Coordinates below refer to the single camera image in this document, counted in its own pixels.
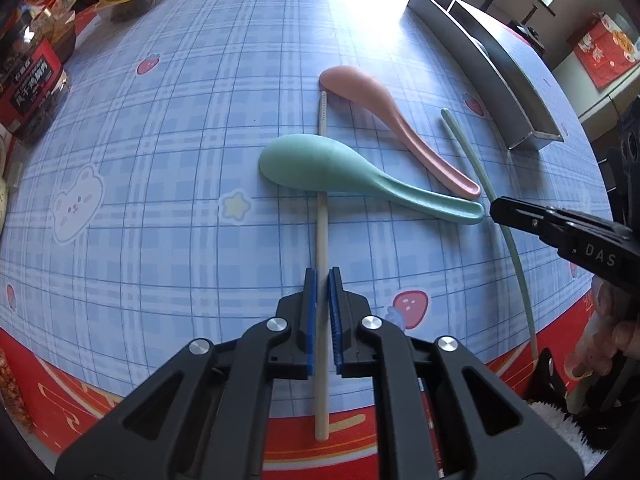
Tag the green chopstick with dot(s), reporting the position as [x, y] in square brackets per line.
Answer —
[522, 285]

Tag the blue plaid tablecloth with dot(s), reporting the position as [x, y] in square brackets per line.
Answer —
[175, 185]

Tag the stainless steel utensil tray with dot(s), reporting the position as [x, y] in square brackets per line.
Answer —
[500, 75]

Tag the green spoon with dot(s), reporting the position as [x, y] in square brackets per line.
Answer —
[310, 165]

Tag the white fridge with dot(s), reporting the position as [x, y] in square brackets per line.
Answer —
[615, 98]

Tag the person's right hand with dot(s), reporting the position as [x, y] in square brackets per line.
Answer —
[605, 345]

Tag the red printed cloth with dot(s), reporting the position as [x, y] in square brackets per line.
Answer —
[605, 60]

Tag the black-lidded jar with red label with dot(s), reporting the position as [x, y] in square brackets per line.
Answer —
[30, 95]

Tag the black and white fluffy garment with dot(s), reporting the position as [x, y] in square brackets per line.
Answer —
[547, 375]

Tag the beige chopstick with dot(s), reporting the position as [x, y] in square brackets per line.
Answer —
[322, 235]

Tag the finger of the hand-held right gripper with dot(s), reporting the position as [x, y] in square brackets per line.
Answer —
[525, 217]

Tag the silver and black rice cooker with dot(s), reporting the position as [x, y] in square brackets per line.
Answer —
[530, 36]

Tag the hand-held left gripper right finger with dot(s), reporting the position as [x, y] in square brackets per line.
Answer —
[336, 320]

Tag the red spicy snack packet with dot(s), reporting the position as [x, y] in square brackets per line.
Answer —
[12, 390]

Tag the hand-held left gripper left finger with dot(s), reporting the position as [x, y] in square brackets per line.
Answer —
[311, 320]

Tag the pink spoon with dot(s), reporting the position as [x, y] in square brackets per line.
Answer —
[360, 87]

